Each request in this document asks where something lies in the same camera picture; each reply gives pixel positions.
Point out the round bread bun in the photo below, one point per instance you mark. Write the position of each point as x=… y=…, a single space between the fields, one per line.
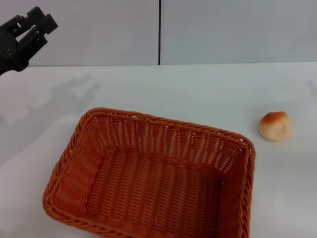
x=275 y=127

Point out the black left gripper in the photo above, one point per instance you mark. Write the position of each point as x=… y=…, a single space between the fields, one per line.
x=10 y=54

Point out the orange woven basket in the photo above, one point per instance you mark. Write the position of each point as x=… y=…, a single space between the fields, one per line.
x=158 y=188

